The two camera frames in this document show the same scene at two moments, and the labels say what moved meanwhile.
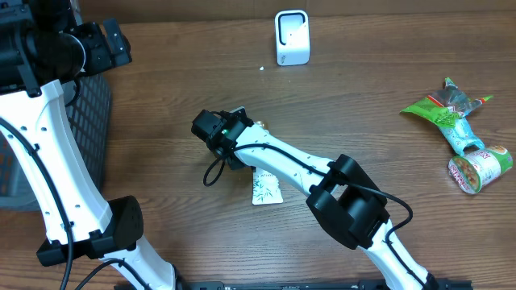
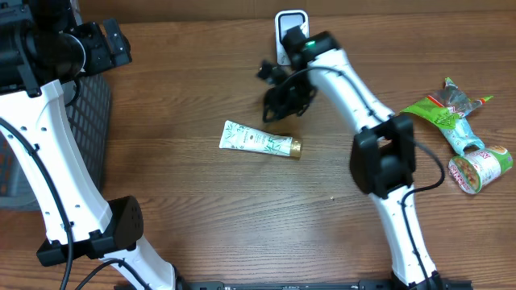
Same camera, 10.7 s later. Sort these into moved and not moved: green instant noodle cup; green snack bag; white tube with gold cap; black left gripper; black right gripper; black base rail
Moved: black right gripper; white tube with gold cap
Not moved: green snack bag; green instant noodle cup; black left gripper; black base rail
